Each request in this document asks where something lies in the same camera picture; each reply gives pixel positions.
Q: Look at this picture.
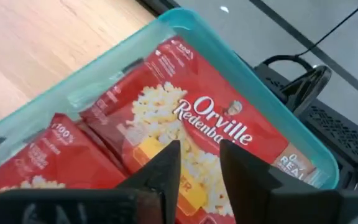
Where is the black looped cable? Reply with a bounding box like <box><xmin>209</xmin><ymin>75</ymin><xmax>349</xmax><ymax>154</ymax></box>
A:
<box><xmin>262</xmin><ymin>0</ymin><xmax>358</xmax><ymax>74</ymax></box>

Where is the black perforated equipment box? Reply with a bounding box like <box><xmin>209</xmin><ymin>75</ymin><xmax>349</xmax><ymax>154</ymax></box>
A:
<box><xmin>253</xmin><ymin>62</ymin><xmax>358</xmax><ymax>191</ymax></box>

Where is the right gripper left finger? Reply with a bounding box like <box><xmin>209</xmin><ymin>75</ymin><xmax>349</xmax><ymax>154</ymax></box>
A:
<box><xmin>0</xmin><ymin>139</ymin><xmax>181</xmax><ymax>224</ymax></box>

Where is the teal plastic basket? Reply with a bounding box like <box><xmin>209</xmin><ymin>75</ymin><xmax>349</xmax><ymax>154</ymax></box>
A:
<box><xmin>0</xmin><ymin>7</ymin><xmax>341</xmax><ymax>190</ymax></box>

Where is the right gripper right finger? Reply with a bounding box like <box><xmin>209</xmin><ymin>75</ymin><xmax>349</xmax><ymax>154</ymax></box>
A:
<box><xmin>219</xmin><ymin>139</ymin><xmax>358</xmax><ymax>224</ymax></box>

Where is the glossy black clamp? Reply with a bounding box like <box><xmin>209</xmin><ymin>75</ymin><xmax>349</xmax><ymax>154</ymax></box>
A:
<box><xmin>279</xmin><ymin>64</ymin><xmax>333</xmax><ymax>116</ymax></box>

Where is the red Orville popcorn bag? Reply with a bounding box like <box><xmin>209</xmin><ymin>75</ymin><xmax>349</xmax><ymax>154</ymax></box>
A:
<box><xmin>0</xmin><ymin>113</ymin><xmax>127</xmax><ymax>208</ymax></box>
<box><xmin>79</xmin><ymin>35</ymin><xmax>331</xmax><ymax>224</ymax></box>

